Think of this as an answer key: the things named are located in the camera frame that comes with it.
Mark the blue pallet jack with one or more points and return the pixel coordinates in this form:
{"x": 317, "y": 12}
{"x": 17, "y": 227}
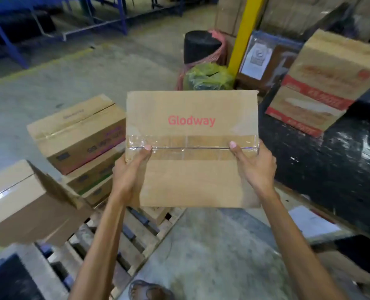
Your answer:
{"x": 10, "y": 281}

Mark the large white paper sticker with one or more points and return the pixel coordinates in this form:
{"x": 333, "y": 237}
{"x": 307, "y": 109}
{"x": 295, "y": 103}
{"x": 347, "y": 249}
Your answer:
{"x": 313, "y": 223}

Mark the plain brown cardboard box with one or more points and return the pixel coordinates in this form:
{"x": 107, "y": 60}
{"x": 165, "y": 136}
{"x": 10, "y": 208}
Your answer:
{"x": 13, "y": 212}

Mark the wooden pallet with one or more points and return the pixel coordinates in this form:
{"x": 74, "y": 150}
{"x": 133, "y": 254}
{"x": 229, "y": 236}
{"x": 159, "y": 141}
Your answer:
{"x": 138, "y": 243}

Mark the person's left forearm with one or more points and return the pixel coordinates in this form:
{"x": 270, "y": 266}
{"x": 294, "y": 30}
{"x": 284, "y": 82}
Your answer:
{"x": 97, "y": 256}

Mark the wall of wrapped stacked cartons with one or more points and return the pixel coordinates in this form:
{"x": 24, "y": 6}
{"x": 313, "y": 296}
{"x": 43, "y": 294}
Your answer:
{"x": 297, "y": 15}

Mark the person's right forearm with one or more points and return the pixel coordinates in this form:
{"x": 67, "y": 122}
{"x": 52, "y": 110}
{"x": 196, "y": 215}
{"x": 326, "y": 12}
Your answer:
{"x": 297, "y": 246}

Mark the black mesh roll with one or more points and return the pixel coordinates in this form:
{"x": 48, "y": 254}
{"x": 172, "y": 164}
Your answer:
{"x": 202, "y": 46}

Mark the yellow steel column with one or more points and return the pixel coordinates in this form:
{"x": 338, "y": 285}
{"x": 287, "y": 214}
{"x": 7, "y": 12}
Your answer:
{"x": 246, "y": 34}

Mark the green plastic bag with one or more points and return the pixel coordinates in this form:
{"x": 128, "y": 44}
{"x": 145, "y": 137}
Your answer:
{"x": 208, "y": 76}

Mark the cardboard box with red print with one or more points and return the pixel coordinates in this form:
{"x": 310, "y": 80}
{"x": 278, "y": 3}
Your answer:
{"x": 191, "y": 181}

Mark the person's left leg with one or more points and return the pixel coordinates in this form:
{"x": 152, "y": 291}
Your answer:
{"x": 139, "y": 292}

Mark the blue Glodway box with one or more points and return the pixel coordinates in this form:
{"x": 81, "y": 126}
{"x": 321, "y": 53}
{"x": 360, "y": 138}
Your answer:
{"x": 99, "y": 192}

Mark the person's right hand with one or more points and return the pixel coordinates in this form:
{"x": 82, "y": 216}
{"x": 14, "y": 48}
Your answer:
{"x": 260, "y": 174}

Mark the notice paper in plastic sleeve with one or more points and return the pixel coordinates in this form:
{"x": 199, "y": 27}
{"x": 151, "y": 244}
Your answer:
{"x": 256, "y": 60}

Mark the blue frame green table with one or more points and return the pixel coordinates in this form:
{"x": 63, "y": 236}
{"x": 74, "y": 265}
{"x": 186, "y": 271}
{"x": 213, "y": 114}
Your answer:
{"x": 122, "y": 18}

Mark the person's left hand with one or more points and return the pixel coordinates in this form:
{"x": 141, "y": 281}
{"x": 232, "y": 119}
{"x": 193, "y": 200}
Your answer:
{"x": 127, "y": 181}

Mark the pink striped Glodway box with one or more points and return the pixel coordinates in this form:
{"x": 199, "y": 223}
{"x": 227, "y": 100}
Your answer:
{"x": 79, "y": 121}

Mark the red lubrication cleaner boxes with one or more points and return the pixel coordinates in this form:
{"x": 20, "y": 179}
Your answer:
{"x": 331, "y": 59}
{"x": 303, "y": 112}

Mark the green striped Glodway box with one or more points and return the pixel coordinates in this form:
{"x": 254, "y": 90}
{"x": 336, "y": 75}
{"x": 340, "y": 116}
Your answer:
{"x": 91, "y": 174}

